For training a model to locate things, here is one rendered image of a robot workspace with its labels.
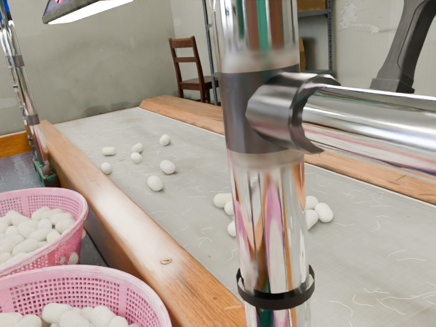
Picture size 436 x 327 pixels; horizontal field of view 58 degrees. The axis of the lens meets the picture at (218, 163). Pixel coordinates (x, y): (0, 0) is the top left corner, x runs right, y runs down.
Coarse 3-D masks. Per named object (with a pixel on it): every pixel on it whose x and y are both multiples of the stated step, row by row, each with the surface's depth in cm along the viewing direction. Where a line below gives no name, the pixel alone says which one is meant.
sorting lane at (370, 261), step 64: (64, 128) 120; (128, 128) 110; (192, 128) 101; (128, 192) 65; (192, 192) 62; (320, 192) 57; (384, 192) 55; (320, 256) 42; (384, 256) 41; (320, 320) 33; (384, 320) 33
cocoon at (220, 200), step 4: (216, 196) 55; (220, 196) 55; (224, 196) 55; (228, 196) 55; (216, 200) 55; (220, 200) 55; (224, 200) 55; (228, 200) 55; (216, 204) 55; (220, 204) 55; (224, 204) 55
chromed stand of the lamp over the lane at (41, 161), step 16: (0, 0) 75; (0, 16) 76; (0, 32) 89; (16, 48) 78; (16, 64) 79; (16, 80) 80; (16, 96) 94; (32, 96) 82; (32, 112) 82; (32, 128) 83; (32, 144) 98; (32, 160) 101; (48, 160) 86; (48, 176) 86
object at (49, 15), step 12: (48, 0) 112; (60, 0) 93; (72, 0) 78; (84, 0) 69; (96, 0) 64; (108, 0) 65; (120, 0) 67; (48, 12) 106; (60, 12) 89; (72, 12) 82
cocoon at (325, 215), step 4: (320, 204) 49; (324, 204) 49; (316, 208) 49; (320, 208) 49; (324, 208) 48; (328, 208) 48; (316, 212) 49; (320, 212) 48; (324, 212) 48; (328, 212) 48; (320, 216) 48; (324, 216) 48; (328, 216) 48; (332, 216) 48; (320, 220) 48; (324, 220) 48; (328, 220) 48
